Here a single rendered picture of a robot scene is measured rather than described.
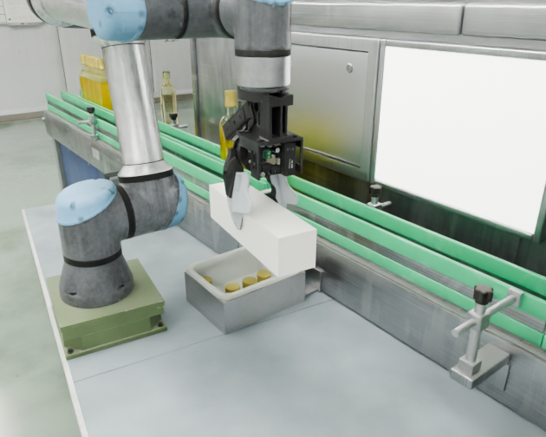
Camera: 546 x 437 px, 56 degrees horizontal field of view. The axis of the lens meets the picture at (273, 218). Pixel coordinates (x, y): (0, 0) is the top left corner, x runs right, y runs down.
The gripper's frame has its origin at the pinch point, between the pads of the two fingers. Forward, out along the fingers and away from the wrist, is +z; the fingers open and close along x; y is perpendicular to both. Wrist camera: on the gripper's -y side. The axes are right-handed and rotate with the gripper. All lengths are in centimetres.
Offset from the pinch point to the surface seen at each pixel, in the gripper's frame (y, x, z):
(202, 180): -62, 15, 16
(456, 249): 4.8, 41.1, 13.8
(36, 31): -646, 36, 9
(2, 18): -640, 1, -6
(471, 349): 23.9, 24.6, 18.7
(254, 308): -18.4, 8.4, 30.4
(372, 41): -30, 45, -22
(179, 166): -75, 13, 15
